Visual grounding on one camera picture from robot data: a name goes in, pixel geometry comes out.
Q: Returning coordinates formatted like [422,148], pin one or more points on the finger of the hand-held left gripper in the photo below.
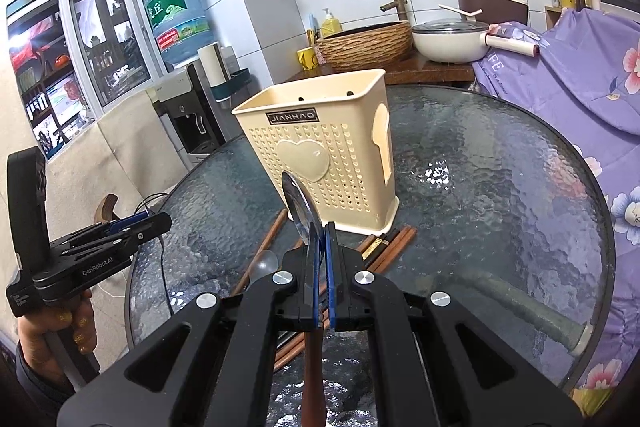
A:
[125,223]
[135,239]

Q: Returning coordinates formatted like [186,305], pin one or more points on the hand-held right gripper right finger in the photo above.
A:
[331,277]

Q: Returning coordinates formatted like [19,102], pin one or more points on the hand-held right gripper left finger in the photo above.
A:
[311,279]

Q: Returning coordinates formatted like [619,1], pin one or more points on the shiny metal spoon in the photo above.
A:
[265,264]

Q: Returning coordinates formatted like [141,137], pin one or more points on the beige perforated utensil holder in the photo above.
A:
[320,142]

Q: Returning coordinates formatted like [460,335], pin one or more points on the person's left forearm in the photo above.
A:
[35,382]

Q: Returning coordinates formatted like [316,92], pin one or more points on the person's left hand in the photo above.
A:
[80,327]

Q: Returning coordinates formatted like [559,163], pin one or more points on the brown wooden chair part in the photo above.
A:
[109,207]

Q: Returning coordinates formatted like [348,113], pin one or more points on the water dispenser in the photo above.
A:
[190,112]

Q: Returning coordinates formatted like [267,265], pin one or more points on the sliding glass window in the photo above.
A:
[80,57]

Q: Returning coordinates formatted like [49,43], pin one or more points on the blue water jug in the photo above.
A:
[177,19]

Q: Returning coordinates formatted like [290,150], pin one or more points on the yellow mug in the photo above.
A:
[306,58]

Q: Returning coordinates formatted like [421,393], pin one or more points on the wooden counter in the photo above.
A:
[430,72]

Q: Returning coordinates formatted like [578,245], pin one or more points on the woven pattern basin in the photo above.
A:
[365,47]

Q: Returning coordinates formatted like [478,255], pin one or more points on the blue and white bottle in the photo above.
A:
[313,29]

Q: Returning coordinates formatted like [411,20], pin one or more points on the yellow soap dispenser bottle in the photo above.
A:
[330,27]

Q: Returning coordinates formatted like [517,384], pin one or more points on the white pan with glass lid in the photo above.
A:
[450,42]

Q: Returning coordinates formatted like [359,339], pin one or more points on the bronze faucet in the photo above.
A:
[397,4]

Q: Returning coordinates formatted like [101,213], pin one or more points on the white rice paddle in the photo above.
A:
[457,10]

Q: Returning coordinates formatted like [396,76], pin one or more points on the purple floral cloth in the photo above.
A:
[575,107]

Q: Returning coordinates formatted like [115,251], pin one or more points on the brown and white rice cooker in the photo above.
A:
[492,4]

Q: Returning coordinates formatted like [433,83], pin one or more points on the teal wall holder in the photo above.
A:
[232,84]

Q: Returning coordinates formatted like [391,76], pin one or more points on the grey table frame tube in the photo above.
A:
[520,307]

